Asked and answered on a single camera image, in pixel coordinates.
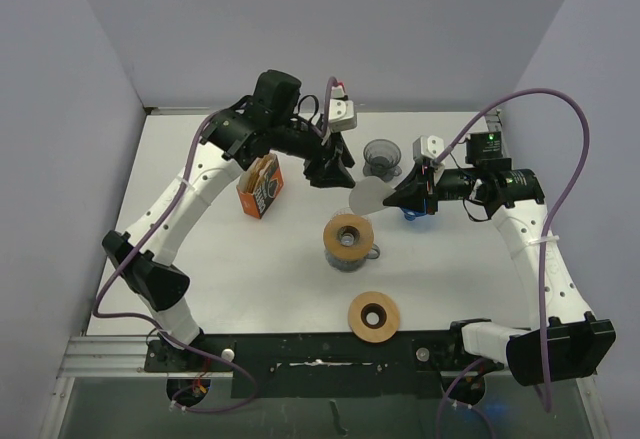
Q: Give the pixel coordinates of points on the grey plastic dripper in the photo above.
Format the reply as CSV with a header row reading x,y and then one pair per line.
x,y
382,159

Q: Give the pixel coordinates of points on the orange coffee filter box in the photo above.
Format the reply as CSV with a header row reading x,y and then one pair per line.
x,y
260,185

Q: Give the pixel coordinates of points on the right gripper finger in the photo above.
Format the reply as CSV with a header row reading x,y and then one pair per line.
x,y
414,181
411,197

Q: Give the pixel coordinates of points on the blue plastic dripper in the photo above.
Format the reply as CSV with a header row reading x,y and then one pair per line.
x,y
411,215

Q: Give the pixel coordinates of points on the white paper coffee filter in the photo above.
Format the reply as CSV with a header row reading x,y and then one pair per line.
x,y
368,195

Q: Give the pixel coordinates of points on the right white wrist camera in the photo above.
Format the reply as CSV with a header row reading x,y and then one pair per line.
x,y
427,148

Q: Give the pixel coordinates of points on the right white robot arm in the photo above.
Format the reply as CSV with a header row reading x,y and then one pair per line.
x,y
564,339

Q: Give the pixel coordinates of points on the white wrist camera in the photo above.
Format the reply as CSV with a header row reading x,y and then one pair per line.
x,y
342,115
427,148

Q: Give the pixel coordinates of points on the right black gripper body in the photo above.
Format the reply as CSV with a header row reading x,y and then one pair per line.
x,y
455,184

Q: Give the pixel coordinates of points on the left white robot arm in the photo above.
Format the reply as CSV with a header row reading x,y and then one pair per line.
x,y
224,146

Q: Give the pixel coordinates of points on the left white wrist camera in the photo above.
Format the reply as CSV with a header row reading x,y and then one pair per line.
x,y
342,115

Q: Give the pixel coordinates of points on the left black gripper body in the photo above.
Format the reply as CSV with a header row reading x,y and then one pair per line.
x,y
302,141

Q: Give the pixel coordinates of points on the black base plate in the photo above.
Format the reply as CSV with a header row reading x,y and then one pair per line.
x,y
322,365

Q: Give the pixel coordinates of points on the grey glass carafe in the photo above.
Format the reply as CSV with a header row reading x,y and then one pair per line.
x,y
351,265

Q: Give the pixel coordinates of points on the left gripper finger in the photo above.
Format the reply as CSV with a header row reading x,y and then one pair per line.
x,y
343,151
327,173

